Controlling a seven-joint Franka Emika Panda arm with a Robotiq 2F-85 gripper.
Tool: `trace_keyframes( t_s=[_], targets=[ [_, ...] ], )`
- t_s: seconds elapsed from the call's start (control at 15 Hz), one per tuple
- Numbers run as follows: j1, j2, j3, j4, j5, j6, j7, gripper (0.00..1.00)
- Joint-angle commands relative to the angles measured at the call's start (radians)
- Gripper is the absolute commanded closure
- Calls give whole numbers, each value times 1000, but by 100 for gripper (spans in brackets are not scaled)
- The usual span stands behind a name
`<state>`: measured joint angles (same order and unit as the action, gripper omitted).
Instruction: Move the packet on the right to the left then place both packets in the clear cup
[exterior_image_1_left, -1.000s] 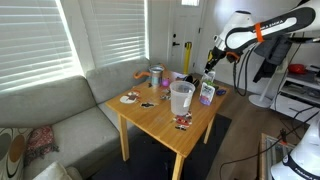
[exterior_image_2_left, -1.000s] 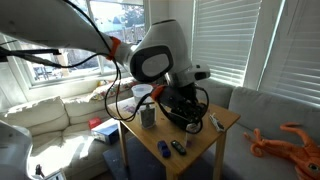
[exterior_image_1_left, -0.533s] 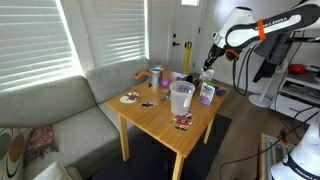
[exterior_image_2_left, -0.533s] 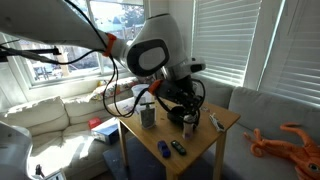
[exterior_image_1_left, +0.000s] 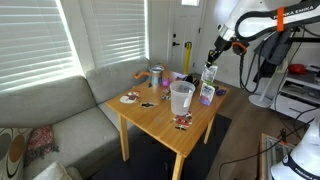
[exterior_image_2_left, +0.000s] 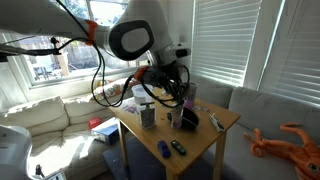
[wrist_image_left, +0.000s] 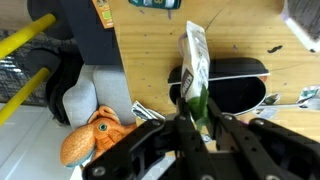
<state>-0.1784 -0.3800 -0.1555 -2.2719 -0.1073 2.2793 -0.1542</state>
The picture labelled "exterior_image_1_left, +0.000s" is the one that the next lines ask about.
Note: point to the clear plastic cup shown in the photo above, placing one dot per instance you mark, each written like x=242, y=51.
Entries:
x=182, y=98

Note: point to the dark hanging jacket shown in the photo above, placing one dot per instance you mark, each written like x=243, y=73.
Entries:
x=273, y=46

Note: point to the red patterned cloth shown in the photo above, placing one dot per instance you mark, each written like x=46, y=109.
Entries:
x=40, y=141

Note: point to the white door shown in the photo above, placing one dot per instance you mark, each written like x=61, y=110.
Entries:
x=183, y=26

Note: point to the white cushion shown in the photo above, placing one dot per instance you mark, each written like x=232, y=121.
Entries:
x=56, y=171

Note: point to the patterned cushion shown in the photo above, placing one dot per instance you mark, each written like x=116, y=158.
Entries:
x=10, y=150

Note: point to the red cap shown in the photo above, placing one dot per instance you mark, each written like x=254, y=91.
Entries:
x=296, y=68

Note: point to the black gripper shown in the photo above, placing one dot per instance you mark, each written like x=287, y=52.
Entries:
x=218, y=46

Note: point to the black orange wrist camera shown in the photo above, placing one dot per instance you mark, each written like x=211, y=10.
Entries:
x=240, y=47

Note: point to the multicolour sticker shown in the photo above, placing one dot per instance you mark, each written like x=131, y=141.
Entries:
x=165, y=95

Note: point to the wooden glass side table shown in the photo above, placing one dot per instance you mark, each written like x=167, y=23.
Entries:
x=273, y=153

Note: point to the white floor stand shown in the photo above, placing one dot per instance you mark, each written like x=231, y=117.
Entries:
x=260, y=100

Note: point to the orange octopus plush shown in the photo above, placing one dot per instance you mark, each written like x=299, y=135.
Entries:
x=141, y=74

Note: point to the black figure sticker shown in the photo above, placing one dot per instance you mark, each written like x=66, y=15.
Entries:
x=147, y=105

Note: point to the dark blue rug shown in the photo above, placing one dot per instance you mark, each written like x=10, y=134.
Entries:
x=200, y=156

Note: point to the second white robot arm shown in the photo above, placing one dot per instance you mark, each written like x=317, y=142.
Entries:
x=300, y=156

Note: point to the white window blind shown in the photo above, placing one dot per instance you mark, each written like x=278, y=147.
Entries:
x=33, y=40
x=116, y=30

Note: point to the blue toy car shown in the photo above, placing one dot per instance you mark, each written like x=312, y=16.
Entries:
x=220, y=92

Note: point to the yellow pole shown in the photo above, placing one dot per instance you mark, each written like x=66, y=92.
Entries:
x=187, y=56

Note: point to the purple ball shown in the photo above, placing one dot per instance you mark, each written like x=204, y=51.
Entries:
x=165, y=82

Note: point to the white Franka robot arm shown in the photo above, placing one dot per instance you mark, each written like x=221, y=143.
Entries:
x=260, y=13

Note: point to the metal tumbler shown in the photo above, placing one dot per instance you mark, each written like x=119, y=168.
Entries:
x=156, y=76

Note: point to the grey sofa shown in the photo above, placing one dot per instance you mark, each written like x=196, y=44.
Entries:
x=66, y=113

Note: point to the white shelf unit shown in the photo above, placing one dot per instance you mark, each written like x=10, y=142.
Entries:
x=296, y=95

